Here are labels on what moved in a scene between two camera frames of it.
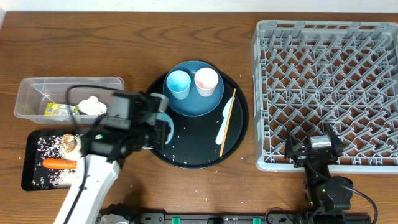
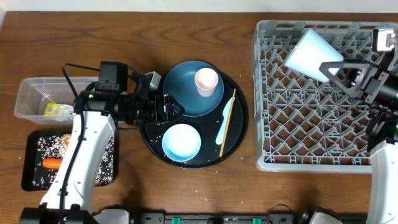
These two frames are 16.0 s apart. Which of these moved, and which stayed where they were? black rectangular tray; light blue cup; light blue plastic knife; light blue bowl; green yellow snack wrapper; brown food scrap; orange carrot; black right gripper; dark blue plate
Moved: light blue bowl; black right gripper; light blue cup
Stayed: dark blue plate; light blue plastic knife; black rectangular tray; orange carrot; green yellow snack wrapper; brown food scrap
